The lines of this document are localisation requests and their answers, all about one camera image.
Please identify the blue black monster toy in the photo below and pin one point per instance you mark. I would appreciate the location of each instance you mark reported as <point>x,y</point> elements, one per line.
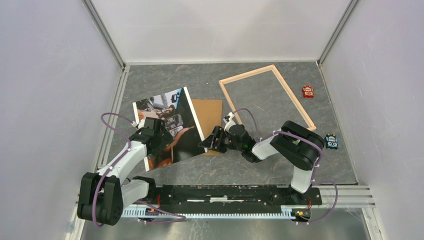
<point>331,141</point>

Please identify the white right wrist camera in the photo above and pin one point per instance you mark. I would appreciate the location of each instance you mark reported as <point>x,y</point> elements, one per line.
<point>229,121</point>

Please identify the light wooden picture frame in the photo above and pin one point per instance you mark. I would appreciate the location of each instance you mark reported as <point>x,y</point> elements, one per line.
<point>267,95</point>

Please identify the aluminium corner post right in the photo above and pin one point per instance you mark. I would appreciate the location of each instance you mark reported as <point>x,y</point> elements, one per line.
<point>337,31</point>

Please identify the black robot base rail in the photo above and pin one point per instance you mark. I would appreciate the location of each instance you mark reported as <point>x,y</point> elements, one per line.
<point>183,202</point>

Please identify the aluminium corner post left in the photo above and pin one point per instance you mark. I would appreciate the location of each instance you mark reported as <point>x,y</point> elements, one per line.
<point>95,16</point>

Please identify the red monster toy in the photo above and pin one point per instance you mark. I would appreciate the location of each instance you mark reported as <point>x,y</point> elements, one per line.
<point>308,91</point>

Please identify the printed photo with white border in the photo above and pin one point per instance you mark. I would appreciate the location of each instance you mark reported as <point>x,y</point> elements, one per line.
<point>176,109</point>

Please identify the aluminium corner post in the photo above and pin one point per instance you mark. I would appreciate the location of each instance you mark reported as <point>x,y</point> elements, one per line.
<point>337,31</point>
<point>95,16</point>

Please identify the brown cardboard backing board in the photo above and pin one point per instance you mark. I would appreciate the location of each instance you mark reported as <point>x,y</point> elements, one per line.
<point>209,115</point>

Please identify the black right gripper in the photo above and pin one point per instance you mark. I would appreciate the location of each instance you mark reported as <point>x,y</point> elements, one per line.
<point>209,142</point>

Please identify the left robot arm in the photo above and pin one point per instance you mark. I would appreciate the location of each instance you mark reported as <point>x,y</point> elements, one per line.
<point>116,179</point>

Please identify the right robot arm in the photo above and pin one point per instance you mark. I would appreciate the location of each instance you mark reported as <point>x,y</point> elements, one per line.
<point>301,147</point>

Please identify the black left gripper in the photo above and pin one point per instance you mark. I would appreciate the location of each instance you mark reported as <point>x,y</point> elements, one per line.
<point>166,139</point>

